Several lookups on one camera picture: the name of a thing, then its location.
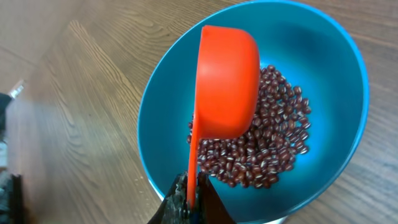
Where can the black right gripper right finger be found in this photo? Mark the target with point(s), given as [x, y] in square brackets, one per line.
[210, 209]

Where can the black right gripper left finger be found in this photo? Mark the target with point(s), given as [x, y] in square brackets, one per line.
[173, 209]

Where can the orange measuring scoop blue handle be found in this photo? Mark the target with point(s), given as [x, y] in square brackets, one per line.
[226, 90]

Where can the red adzuki beans in bowl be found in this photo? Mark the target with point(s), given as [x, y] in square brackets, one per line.
[278, 132]

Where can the teal blue bowl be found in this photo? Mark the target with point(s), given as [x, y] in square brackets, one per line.
[312, 51]

